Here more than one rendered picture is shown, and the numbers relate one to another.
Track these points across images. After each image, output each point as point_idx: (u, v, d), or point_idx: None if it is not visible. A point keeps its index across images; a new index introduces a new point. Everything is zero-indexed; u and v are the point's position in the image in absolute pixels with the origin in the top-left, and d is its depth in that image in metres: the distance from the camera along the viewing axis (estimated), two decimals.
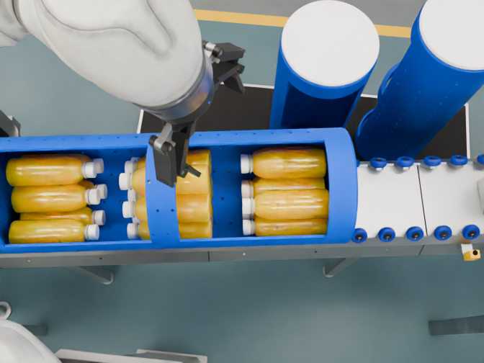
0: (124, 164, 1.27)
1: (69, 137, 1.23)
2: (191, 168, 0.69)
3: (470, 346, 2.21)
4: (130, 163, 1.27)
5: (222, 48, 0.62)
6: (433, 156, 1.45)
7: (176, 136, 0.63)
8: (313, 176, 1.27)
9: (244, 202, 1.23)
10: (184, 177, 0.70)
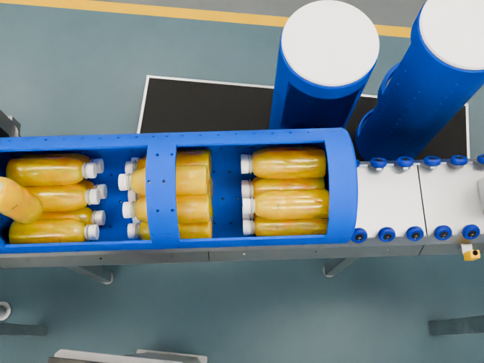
0: (124, 164, 1.27)
1: (69, 137, 1.23)
2: None
3: (470, 346, 2.21)
4: (130, 163, 1.27)
5: None
6: (433, 156, 1.45)
7: None
8: (313, 176, 1.27)
9: (244, 202, 1.23)
10: None
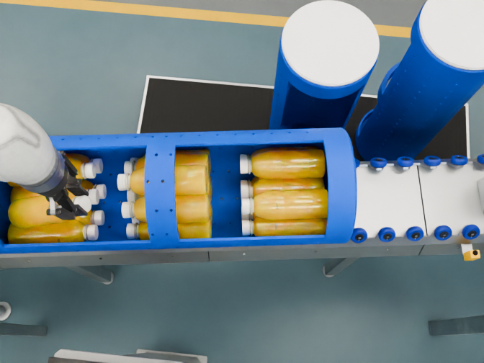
0: (124, 164, 1.27)
1: (68, 137, 1.23)
2: (68, 189, 1.13)
3: (470, 346, 2.21)
4: (129, 163, 1.27)
5: (57, 214, 1.03)
6: (433, 156, 1.45)
7: None
8: (312, 176, 1.27)
9: (243, 202, 1.23)
10: None
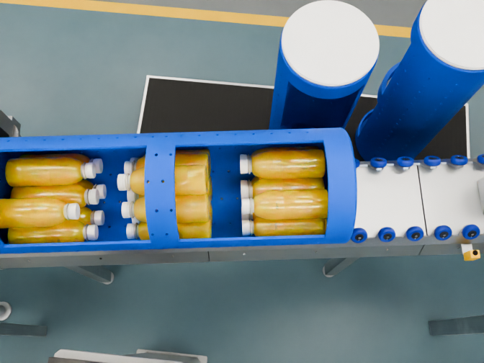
0: (124, 164, 1.27)
1: (68, 137, 1.23)
2: None
3: (470, 346, 2.21)
4: (129, 163, 1.27)
5: None
6: (433, 156, 1.45)
7: None
8: (312, 176, 1.27)
9: (243, 202, 1.23)
10: None
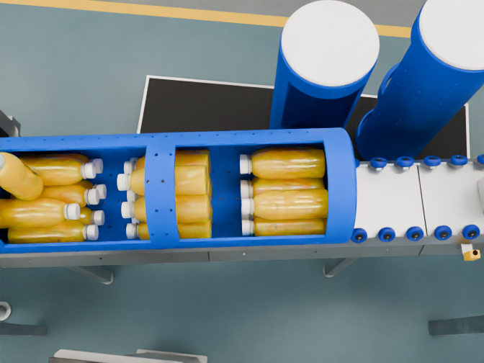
0: (124, 164, 1.27)
1: (68, 137, 1.23)
2: None
3: (470, 346, 2.21)
4: (129, 163, 1.27)
5: None
6: (433, 156, 1.45)
7: None
8: (312, 176, 1.27)
9: (243, 202, 1.23)
10: None
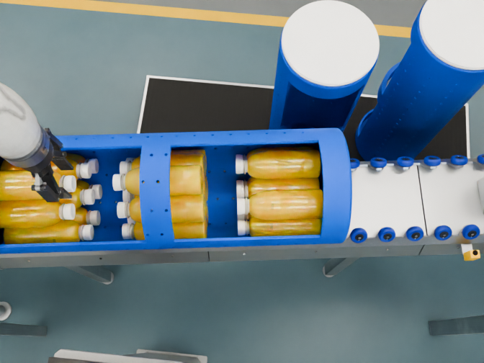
0: (119, 164, 1.27)
1: (64, 137, 1.23)
2: (53, 161, 1.17)
3: (470, 346, 2.21)
4: (124, 163, 1.27)
5: (42, 192, 1.06)
6: (433, 156, 1.45)
7: None
8: (307, 176, 1.27)
9: (239, 202, 1.23)
10: None
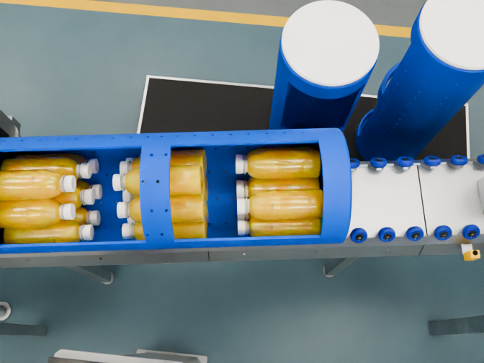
0: (119, 164, 1.27)
1: (64, 137, 1.23)
2: None
3: (470, 346, 2.21)
4: (124, 163, 1.27)
5: None
6: (433, 156, 1.45)
7: None
8: (307, 176, 1.27)
9: (239, 202, 1.23)
10: None
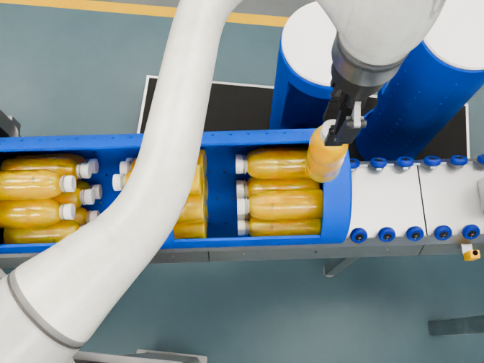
0: (119, 164, 1.27)
1: (64, 137, 1.23)
2: (328, 106, 0.85)
3: (470, 346, 2.21)
4: (124, 163, 1.27)
5: (349, 131, 0.74)
6: (433, 156, 1.45)
7: None
8: (307, 176, 1.27)
9: (239, 202, 1.23)
10: None
